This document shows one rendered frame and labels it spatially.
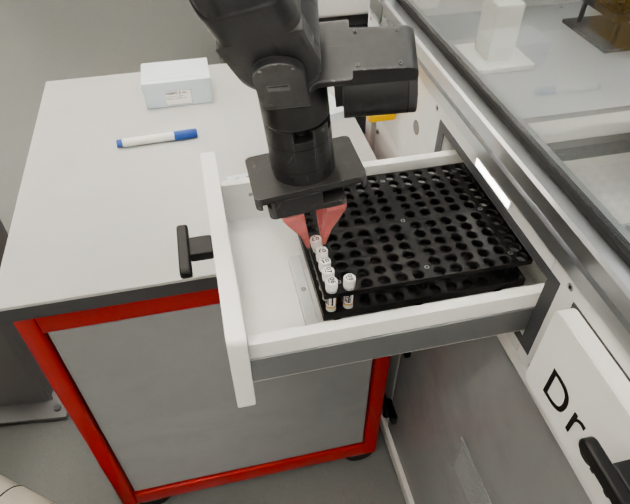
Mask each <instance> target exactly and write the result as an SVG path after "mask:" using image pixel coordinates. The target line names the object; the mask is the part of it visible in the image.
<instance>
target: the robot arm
mask: <svg viewBox="0 0 630 504"><path fill-rule="evenodd" d="M189 2H190V4H191V6H192V7H193V9H194V11H195V13H196V14H197V16H198V17H199V19H200V20H201V21H202V23H203V24H204V25H205V27H206V28H207V29H208V30H209V32H210V33H211V34H212V35H213V37H214V38H215V39H216V52H217V53H218V54H219V55H220V57H221V58H222V59H223V60H224V61H225V63H226V64H227V65H228V66H229V68H230V69H231V70H232V71H233V72H234V74H235V75H236V76H237V77H238V79H239V80H240V81H241V82H242V83H243V84H245V85H246V86H248V87H250V88H252V89H254V90H256V92H257V96H258V101H259V106H260V111H261V116H262V120H263V125H264V130H265V135H266V140H267V145H268V150H269V153H265V154H261V155H256V156H252V157H248V158H247V159H246V160H245V164H246V168H247V173H248V177H249V181H250V185H251V189H252V193H253V197H254V201H255V205H256V209H257V210H259V211H263V206H265V205H267V207H268V211H269V215H270V218H271V219H274V220H276V219H281V218H282V220H283V222H284V223H285V224H286V225H287V226H288V227H290V228H291V229H292V230H293V231H294V232H295V233H297V234H298V235H299V236H300V237H301V239H302V241H303V242H304V244H305V246H306V248H307V249H308V248H310V240H309V235H308V230H307V226H306V221H305V216H304V213H307V212H311V211H315V210H316V215H317V222H318V227H319V232H320V237H321V239H322V243H323V245H324V244H326V243H327V240H328V238H329V235H330V232H331V230H332V228H333V227H334V225H335V224H336V222H337V221H338V220H339V218H340V217H341V215H342V214H343V212H344V211H345V210H346V208H347V200H346V194H345V191H344V189H343V187H346V186H350V185H354V184H358V183H361V185H362V187H365V186H366V184H367V177H366V170H365V168H364V166H363V164H362V162H361V160H360V158H359V156H358V154H357V152H356V150H355V148H354V146H353V144H352V142H351V140H350V138H349V137H348V136H340V137H336V138H332V129H331V119H330V110H329V99H328V89H327V87H334V92H335V102H336V107H343V109H344V118H353V117H365V116H376V115H387V114H399V113H410V112H416V109H417V102H418V76H419V70H418V60H417V51H416V41H415V32H414V29H413V28H412V27H410V26H407V25H396V26H374V27H353V28H349V20H347V19H345V20H335V21H325V22H319V13H318V0H189Z"/></svg>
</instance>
